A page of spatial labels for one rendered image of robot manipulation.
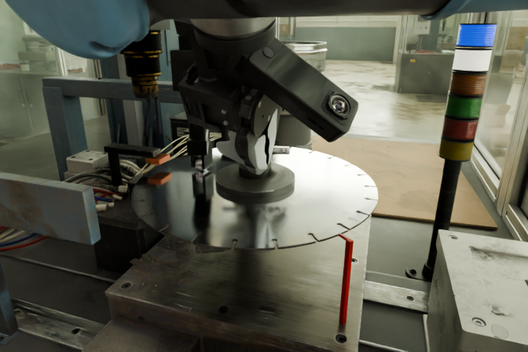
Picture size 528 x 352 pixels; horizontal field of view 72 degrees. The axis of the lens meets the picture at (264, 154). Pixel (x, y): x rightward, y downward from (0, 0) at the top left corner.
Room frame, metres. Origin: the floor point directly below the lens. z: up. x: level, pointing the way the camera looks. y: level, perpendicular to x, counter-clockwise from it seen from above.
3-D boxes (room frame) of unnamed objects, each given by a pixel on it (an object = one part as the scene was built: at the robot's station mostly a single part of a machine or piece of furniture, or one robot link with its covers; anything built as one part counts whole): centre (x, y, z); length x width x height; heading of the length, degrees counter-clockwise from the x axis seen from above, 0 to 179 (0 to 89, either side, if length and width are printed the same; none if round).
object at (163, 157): (0.53, 0.20, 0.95); 0.10 x 0.03 x 0.07; 72
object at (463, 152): (0.52, -0.29, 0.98); 0.05 x 0.04 x 0.03; 162
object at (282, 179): (0.47, 0.01, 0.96); 0.11 x 0.11 x 0.03
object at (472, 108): (0.52, -0.29, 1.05); 0.05 x 0.04 x 0.03; 162
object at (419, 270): (0.52, -0.29, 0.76); 0.09 x 0.03 x 0.03; 72
